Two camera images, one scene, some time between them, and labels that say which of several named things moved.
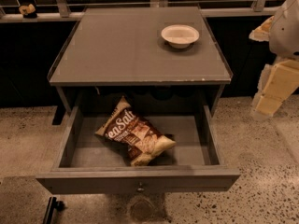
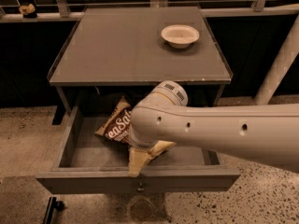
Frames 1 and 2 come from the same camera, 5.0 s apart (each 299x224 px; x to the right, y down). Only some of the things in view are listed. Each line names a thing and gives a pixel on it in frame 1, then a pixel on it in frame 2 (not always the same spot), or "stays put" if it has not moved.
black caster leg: x=52 y=205 stays put
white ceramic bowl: x=179 y=35 stays put
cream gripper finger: x=267 y=99 -> x=137 y=159
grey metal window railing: x=74 y=13 stays put
